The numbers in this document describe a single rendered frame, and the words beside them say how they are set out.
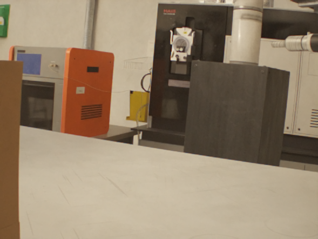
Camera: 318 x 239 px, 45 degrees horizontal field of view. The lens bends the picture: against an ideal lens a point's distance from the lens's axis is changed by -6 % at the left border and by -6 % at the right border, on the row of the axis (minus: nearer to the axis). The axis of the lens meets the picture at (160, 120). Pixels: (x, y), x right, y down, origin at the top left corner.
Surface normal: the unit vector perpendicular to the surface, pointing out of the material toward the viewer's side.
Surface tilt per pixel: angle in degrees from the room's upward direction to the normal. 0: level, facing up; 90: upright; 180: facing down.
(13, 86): 90
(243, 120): 90
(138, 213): 0
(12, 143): 90
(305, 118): 90
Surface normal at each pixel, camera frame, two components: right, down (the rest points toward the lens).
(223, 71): -0.55, 0.06
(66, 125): 0.93, 0.12
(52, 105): -0.36, 0.08
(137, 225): 0.08, -0.99
